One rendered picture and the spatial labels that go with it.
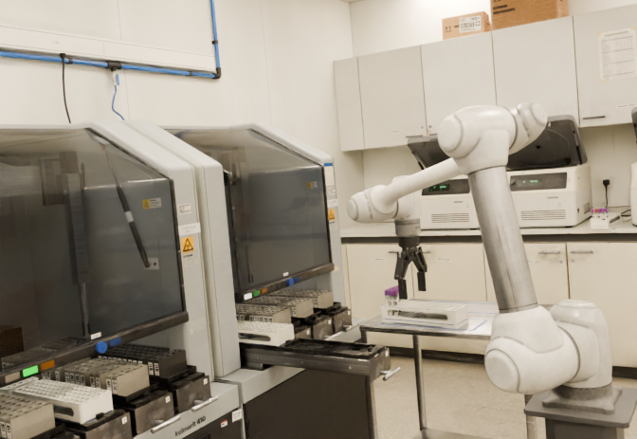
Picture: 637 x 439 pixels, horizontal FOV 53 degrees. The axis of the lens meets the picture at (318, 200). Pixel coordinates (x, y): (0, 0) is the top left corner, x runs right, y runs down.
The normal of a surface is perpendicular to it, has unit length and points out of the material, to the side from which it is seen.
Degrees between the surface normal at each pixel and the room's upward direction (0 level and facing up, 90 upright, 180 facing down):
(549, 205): 90
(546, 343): 74
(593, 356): 91
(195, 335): 90
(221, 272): 90
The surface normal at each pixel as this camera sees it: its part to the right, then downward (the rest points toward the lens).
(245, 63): 0.84, -0.04
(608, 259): -0.53, 0.09
